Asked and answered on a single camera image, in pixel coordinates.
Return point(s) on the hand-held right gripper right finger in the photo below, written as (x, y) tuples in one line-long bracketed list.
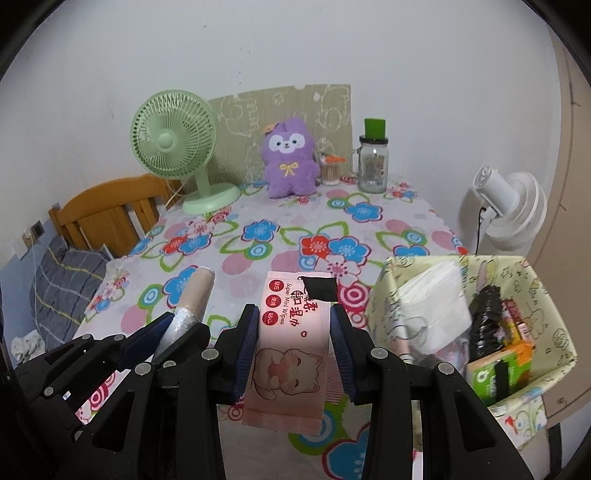
[(342, 355)]

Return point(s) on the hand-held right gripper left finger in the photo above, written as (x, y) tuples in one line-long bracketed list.
[(244, 355)]

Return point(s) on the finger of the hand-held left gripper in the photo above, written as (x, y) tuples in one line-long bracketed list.
[(189, 344), (143, 339)]

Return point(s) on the pink wet wipes packet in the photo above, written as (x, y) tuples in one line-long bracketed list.
[(286, 369)]

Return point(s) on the beige plastic bag roll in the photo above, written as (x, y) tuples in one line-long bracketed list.
[(194, 295)]

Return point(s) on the white napkin stack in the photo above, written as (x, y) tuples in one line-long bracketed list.
[(434, 295)]

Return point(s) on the black bag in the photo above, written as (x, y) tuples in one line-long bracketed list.
[(485, 323)]

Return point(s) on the green orange carton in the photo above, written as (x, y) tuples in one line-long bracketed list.
[(494, 374)]

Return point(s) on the yellow printed storage box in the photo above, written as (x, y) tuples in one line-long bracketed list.
[(554, 314)]

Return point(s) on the white crumpled cloth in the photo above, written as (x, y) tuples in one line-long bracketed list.
[(27, 347)]

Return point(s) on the grey plaid pillow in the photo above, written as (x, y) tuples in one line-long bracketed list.
[(64, 281)]

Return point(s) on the floral tablecloth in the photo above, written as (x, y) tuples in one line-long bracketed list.
[(286, 258)]

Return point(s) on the plastic-wrapped white tissue pack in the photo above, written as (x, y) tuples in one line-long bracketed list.
[(450, 353)]

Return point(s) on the wooden chair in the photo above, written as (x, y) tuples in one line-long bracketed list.
[(101, 207)]

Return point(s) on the red yellow snack packet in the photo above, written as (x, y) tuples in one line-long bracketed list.
[(519, 323)]

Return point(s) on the purple plush toy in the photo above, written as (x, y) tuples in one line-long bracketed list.
[(288, 175)]

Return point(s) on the glass jar with green lid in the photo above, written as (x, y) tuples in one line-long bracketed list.
[(371, 166)]

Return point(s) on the green desk fan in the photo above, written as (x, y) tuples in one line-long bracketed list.
[(166, 138)]

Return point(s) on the white standing fan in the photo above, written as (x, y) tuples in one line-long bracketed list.
[(512, 207)]

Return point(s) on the beige printed cardboard sheet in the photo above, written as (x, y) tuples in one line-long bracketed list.
[(240, 115)]

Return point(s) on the beige wooden door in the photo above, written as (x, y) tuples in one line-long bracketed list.
[(568, 138)]

